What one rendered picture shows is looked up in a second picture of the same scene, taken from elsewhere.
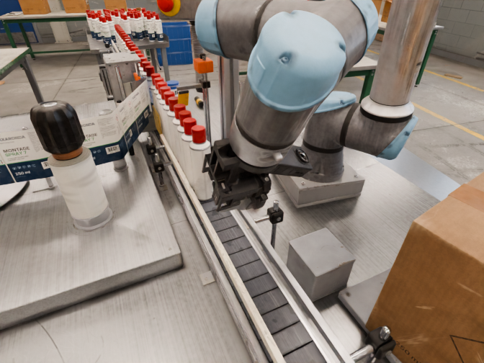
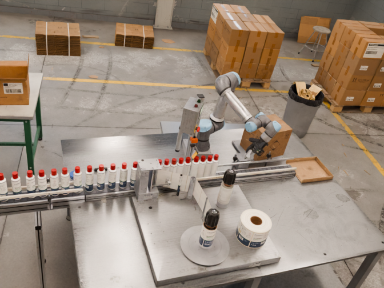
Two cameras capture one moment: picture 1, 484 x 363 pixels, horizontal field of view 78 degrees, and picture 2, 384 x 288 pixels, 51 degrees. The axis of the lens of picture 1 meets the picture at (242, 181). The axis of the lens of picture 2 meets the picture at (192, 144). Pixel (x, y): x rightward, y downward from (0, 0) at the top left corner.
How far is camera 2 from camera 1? 2.95 m
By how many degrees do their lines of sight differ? 71
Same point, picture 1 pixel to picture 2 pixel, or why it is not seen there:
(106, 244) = (234, 199)
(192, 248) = not seen: hidden behind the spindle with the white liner
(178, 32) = not seen: outside the picture
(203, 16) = (255, 127)
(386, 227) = (222, 146)
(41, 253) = (238, 214)
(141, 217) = not seen: hidden behind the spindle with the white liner
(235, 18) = (259, 124)
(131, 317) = (252, 200)
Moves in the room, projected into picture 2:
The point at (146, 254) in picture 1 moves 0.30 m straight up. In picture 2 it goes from (238, 191) to (248, 159)
